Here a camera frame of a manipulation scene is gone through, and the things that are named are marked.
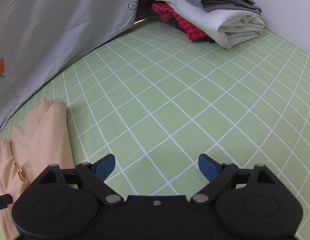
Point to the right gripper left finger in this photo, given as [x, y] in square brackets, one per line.
[93, 176]

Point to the folded white garment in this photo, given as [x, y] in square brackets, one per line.
[226, 27]

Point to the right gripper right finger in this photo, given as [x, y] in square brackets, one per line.
[220, 177]

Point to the green grid mat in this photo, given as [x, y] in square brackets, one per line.
[157, 101]

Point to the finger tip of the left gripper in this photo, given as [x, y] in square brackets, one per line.
[5, 201]

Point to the grey fabric storage bag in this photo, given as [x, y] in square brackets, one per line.
[40, 37]

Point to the red checked garment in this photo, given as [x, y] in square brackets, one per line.
[164, 13]

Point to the peach garment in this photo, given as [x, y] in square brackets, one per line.
[42, 139]

